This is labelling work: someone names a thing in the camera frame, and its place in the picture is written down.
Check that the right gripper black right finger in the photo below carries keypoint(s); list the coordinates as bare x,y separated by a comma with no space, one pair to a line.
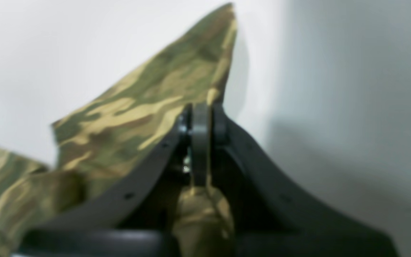
272,215

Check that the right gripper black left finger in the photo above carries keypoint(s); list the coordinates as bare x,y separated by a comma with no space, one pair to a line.
134,218

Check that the camouflage T-shirt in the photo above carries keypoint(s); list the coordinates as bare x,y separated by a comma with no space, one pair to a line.
104,140

